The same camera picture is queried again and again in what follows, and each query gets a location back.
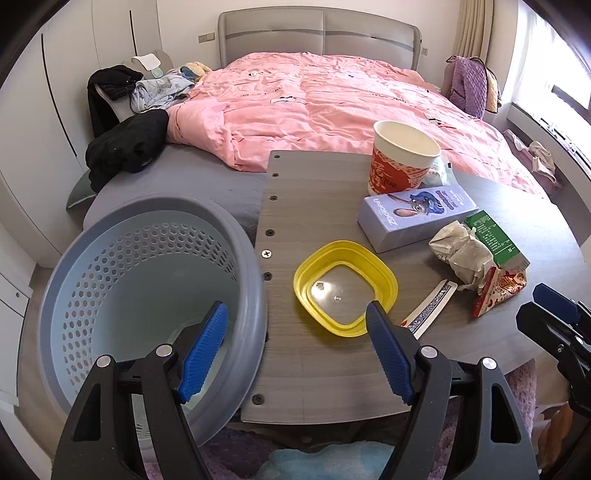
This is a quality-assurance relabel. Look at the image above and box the black folded garment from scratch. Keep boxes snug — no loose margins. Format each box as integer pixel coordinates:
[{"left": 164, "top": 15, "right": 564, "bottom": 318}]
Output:
[{"left": 85, "top": 109, "right": 170, "bottom": 192}]

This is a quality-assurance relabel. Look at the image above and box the grey padded headboard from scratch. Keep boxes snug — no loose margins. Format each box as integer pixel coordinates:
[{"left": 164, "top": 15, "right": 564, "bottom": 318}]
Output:
[{"left": 217, "top": 9, "right": 423, "bottom": 70}]

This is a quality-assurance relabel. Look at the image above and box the purple quilted bag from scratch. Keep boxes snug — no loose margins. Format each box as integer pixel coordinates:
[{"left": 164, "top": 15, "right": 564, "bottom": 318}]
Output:
[{"left": 442, "top": 55, "right": 502, "bottom": 121}]

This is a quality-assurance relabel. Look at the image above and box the beige curtain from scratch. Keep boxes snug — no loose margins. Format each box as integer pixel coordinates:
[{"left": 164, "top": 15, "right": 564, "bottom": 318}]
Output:
[{"left": 455, "top": 0, "right": 490, "bottom": 58}]

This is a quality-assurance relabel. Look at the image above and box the red snack wrapper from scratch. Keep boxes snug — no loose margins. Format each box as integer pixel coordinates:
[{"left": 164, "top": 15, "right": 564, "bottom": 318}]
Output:
[{"left": 472, "top": 267, "right": 528, "bottom": 319}]

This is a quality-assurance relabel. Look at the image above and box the grey perforated plastic basket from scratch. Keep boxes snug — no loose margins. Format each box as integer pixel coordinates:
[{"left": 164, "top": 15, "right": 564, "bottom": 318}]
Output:
[{"left": 37, "top": 196, "right": 269, "bottom": 462}]

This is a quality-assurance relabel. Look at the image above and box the green and white plastic packet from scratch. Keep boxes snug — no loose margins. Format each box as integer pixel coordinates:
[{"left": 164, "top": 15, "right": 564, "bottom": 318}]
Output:
[{"left": 427, "top": 154, "right": 455, "bottom": 188}]

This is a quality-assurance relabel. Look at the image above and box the pink clothing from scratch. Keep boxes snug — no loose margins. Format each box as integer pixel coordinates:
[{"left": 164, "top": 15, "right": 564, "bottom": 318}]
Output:
[{"left": 503, "top": 129, "right": 561, "bottom": 190}]

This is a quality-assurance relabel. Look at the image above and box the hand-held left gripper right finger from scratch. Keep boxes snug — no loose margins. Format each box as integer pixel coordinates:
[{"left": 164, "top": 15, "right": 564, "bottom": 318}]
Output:
[{"left": 365, "top": 300, "right": 541, "bottom": 480}]

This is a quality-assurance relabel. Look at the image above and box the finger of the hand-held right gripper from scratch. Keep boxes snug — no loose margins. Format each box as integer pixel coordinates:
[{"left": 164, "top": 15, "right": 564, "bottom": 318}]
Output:
[
  {"left": 516, "top": 302, "right": 587, "bottom": 356},
  {"left": 532, "top": 283, "right": 591, "bottom": 324}
]

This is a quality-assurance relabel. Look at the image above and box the light blue towel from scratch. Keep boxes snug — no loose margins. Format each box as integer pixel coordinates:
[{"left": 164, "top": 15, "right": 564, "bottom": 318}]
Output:
[{"left": 268, "top": 440, "right": 398, "bottom": 480}]

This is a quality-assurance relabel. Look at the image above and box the grey chair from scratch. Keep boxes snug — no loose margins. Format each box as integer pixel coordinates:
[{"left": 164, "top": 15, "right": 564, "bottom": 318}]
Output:
[{"left": 104, "top": 50, "right": 174, "bottom": 125}]

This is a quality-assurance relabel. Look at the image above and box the blue cartoon print box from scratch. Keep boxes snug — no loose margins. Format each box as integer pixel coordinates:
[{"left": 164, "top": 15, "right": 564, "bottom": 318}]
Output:
[{"left": 357, "top": 183, "right": 479, "bottom": 254}]

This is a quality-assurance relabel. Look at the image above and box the light blue clothing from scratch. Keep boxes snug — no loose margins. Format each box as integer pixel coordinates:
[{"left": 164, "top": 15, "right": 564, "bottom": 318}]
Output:
[{"left": 130, "top": 74, "right": 195, "bottom": 114}]

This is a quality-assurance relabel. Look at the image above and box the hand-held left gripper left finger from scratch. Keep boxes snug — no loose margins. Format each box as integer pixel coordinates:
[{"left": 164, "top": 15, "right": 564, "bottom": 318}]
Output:
[{"left": 51, "top": 301, "right": 229, "bottom": 480}]

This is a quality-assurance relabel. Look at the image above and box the green and white carton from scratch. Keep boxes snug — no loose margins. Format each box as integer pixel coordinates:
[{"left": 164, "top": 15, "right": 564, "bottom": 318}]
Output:
[{"left": 464, "top": 210, "right": 530, "bottom": 273}]

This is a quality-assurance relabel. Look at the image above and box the yellow cloth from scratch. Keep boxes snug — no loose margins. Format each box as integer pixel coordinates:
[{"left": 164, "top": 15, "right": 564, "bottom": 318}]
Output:
[{"left": 180, "top": 61, "right": 213, "bottom": 84}]

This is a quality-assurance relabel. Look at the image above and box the yellow plastic lid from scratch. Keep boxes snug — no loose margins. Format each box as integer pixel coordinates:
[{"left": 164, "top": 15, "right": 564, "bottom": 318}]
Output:
[{"left": 294, "top": 240, "right": 399, "bottom": 337}]

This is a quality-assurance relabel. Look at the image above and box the white wardrobe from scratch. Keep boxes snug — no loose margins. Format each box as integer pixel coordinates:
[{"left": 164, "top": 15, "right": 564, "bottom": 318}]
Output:
[{"left": 0, "top": 0, "right": 139, "bottom": 268}]

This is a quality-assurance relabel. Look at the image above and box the grey bed sheet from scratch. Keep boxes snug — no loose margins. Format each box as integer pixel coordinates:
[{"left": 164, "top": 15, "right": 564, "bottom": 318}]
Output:
[{"left": 83, "top": 143, "right": 273, "bottom": 241}]

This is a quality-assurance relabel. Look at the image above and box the black hanging garment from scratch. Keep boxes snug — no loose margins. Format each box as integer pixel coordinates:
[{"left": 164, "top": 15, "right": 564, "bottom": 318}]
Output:
[{"left": 88, "top": 65, "right": 145, "bottom": 139}]

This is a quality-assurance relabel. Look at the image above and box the pink duvet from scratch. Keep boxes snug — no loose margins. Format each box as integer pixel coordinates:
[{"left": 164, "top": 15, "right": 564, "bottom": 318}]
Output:
[{"left": 166, "top": 52, "right": 550, "bottom": 199}]

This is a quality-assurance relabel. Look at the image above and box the red and white paper cup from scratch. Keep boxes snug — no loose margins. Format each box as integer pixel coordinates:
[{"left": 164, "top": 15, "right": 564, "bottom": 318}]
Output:
[{"left": 368, "top": 120, "right": 443, "bottom": 197}]

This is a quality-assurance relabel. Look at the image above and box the white paper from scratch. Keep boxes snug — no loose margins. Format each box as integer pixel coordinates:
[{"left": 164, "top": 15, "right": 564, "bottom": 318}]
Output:
[{"left": 428, "top": 220, "right": 496, "bottom": 291}]

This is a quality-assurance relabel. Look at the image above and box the grey wooden table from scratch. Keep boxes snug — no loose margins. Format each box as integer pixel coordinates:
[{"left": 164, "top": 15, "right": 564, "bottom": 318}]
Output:
[{"left": 240, "top": 150, "right": 591, "bottom": 423}]

